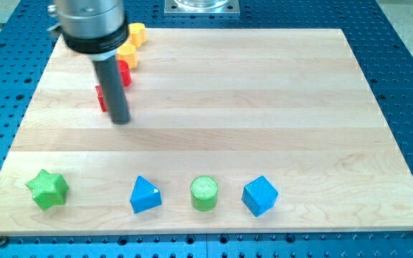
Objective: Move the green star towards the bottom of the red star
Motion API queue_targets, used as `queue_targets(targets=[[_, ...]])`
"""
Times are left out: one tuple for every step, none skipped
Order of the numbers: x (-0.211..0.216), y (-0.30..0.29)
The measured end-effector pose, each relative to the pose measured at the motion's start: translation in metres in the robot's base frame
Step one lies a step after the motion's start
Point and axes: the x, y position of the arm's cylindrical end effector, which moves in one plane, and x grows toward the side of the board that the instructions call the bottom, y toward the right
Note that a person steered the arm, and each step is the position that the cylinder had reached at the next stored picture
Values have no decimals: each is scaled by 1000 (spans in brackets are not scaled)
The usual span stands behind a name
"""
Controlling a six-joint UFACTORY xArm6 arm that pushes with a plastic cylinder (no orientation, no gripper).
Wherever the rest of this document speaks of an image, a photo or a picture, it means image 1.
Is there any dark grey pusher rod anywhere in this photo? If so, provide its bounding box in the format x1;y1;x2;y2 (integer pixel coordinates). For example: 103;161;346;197
92;55;130;125

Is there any red star block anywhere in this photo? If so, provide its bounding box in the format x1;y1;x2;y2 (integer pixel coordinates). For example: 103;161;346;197
95;85;108;113

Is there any green star block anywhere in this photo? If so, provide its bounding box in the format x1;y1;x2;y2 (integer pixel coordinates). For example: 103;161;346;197
25;169;70;211

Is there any red cylinder block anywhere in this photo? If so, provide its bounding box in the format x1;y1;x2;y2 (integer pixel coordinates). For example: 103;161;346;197
117;59;132;87

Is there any yellow hexagon block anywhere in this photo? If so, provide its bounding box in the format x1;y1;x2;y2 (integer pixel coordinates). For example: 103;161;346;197
116;43;138;69

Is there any yellow heart block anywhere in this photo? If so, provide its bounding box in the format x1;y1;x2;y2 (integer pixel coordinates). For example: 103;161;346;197
128;22;147;48

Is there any blue triangle block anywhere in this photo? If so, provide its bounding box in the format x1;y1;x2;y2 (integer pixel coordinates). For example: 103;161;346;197
130;176;162;214

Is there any green cylinder block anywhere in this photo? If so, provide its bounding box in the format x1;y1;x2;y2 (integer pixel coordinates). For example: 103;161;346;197
190;176;219;211

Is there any wooden board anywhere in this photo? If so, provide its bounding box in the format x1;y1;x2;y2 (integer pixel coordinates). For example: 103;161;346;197
0;28;413;236

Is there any blue cube block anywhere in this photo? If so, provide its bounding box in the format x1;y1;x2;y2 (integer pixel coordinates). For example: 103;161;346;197
242;176;279;217

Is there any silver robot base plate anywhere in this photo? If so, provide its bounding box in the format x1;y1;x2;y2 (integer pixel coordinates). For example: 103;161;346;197
163;0;240;16

